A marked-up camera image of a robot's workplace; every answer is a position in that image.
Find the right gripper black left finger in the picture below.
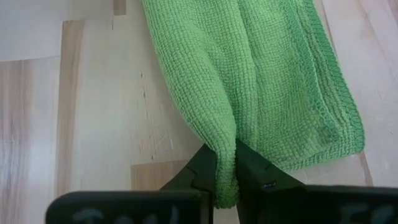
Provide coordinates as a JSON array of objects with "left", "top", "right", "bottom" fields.
[{"left": 45, "top": 142, "right": 218, "bottom": 224}]

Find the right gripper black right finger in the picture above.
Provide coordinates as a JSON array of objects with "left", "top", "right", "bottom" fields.
[{"left": 234, "top": 139, "right": 398, "bottom": 224}]

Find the green microfiber towel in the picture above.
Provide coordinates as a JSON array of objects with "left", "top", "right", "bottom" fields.
[{"left": 141, "top": 0, "right": 366, "bottom": 210}]

